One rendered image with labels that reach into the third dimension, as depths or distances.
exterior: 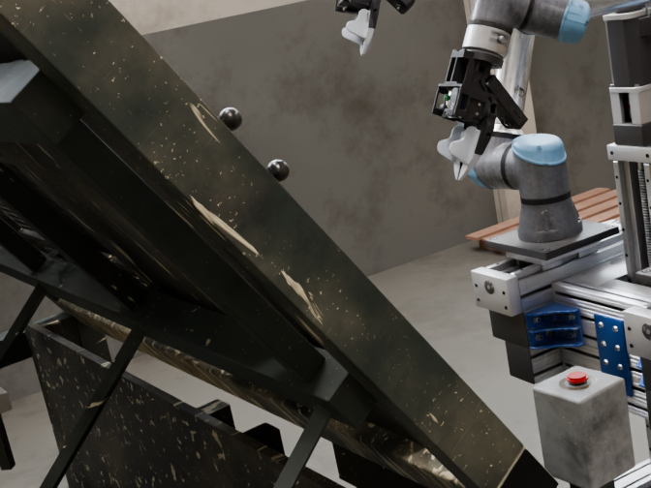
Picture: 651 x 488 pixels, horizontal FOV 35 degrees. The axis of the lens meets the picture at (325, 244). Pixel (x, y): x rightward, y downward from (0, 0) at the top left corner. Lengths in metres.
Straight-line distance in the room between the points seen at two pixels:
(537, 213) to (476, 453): 0.86
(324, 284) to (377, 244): 4.55
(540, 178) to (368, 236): 3.63
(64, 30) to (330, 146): 4.58
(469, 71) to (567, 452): 0.71
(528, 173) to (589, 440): 0.75
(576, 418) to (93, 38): 1.08
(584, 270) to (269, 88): 3.39
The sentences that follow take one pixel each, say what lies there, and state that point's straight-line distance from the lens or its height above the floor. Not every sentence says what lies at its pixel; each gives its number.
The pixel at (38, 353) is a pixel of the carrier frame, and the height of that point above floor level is 0.74.
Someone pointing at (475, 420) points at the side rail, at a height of 0.99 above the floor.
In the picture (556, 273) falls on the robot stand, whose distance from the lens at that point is 2.46.
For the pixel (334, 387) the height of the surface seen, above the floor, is 1.12.
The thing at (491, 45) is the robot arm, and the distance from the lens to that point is 1.77.
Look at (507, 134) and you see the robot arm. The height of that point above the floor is 1.28.
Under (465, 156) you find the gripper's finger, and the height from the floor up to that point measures 1.39.
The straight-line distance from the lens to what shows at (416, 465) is 1.93.
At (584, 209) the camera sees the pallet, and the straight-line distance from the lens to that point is 6.38.
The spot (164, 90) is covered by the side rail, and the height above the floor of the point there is 1.62.
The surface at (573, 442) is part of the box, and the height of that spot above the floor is 0.84.
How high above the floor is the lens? 1.73
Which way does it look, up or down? 14 degrees down
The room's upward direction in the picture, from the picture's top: 11 degrees counter-clockwise
